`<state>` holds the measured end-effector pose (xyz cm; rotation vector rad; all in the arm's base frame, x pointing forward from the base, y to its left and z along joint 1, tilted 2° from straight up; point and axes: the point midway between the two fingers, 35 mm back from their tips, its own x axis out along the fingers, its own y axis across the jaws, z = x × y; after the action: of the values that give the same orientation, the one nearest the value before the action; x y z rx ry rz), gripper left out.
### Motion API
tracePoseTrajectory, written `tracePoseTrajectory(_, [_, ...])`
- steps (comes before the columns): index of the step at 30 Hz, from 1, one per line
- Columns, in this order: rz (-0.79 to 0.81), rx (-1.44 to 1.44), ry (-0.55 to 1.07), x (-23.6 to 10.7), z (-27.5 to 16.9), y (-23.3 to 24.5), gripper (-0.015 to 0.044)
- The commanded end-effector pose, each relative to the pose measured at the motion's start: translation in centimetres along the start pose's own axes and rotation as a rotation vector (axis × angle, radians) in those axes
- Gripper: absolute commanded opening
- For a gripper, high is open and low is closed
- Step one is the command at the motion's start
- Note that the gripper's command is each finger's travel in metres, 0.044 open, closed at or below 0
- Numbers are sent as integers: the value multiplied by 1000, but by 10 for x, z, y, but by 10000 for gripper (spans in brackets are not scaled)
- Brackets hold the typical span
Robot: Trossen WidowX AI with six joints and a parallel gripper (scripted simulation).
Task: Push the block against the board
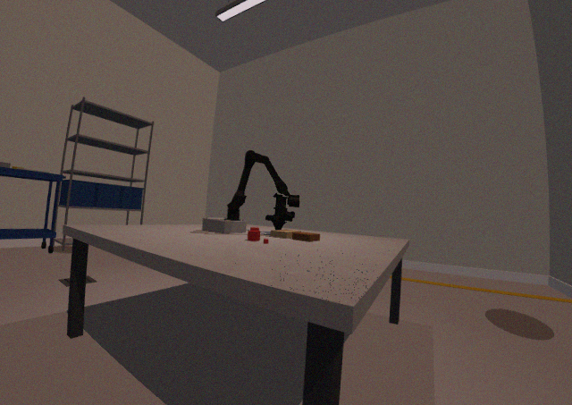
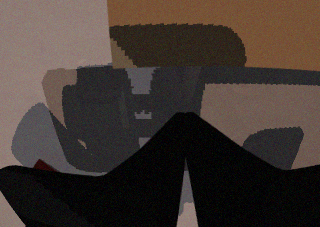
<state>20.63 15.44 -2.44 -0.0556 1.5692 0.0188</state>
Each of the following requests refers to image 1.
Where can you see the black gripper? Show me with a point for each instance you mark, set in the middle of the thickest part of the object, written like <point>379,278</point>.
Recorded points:
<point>278,222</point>

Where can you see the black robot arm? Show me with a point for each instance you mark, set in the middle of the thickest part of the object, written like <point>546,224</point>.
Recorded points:
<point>238,199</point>

